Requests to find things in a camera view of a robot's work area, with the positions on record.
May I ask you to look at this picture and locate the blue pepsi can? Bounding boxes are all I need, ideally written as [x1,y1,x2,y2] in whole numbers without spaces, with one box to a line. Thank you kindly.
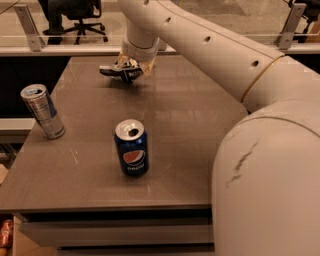
[114,119,149,177]

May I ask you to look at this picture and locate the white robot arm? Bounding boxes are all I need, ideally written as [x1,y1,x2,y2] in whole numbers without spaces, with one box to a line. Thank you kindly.
[118,0,320,256]

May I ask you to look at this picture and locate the glass railing with metal posts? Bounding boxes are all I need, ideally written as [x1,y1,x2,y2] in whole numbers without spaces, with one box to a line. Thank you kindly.
[0,2,320,56]

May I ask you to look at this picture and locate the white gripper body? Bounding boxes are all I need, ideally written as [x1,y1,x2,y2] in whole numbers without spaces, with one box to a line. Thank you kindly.
[122,37,159,62]

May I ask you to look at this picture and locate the black office chair left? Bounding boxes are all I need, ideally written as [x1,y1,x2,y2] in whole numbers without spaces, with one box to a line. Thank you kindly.
[61,0,109,46]

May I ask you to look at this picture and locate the silver energy drink can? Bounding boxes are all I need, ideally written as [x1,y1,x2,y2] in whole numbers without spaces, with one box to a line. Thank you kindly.
[20,84,65,139]

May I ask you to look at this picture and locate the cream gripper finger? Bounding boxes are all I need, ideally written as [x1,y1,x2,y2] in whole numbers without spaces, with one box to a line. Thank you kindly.
[140,59,155,76]
[115,52,138,69]

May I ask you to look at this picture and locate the orange snack bag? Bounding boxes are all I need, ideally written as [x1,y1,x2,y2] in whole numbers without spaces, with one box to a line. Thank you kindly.
[0,219,14,248]

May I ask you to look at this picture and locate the grey drawer cabinet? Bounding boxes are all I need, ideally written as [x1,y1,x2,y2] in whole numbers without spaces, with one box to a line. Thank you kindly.
[16,208,215,254]

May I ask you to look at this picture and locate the blue chip bag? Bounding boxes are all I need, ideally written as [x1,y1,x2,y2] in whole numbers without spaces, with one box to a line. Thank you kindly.
[99,65,143,83]

